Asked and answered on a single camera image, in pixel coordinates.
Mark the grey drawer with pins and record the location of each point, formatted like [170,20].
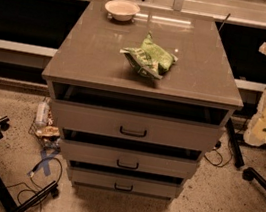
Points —
[129,155]
[138,118]
[122,180]

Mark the grey drawer cabinet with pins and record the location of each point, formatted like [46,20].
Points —
[90,57]

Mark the black table leg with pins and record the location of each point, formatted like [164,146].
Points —
[239,161]

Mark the green chip bag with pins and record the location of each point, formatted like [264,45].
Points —
[149,60]

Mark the white bowl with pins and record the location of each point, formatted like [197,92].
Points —
[122,10]

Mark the white plastic bottle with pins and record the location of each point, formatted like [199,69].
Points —
[42,114]

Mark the wire basket with snacks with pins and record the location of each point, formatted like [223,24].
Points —
[47,136]

